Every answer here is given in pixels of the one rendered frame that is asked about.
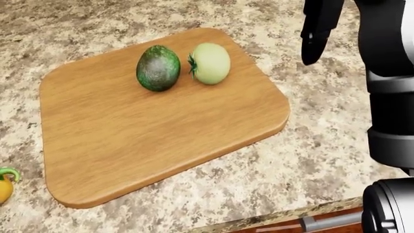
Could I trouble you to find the silver drawer handle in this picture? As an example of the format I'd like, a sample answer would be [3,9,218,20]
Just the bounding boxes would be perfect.
[255,211,364,233]

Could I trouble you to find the wooden cutting board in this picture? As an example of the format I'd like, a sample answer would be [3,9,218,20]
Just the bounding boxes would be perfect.
[39,27,290,209]

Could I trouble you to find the brown wooden cabinet front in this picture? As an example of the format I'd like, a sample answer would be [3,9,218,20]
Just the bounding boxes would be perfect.
[193,206,365,233]

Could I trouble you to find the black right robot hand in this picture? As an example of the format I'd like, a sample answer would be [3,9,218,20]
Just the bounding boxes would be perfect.
[300,0,345,66]

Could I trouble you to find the yellow bell pepper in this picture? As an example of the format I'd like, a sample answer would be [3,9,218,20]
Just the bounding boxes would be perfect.
[0,166,21,204]

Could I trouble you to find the dark green avocado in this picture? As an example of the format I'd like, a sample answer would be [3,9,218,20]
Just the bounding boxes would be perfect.
[135,45,181,93]

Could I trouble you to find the pale green tomato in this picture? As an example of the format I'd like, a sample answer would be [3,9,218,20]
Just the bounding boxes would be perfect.
[188,43,232,85]

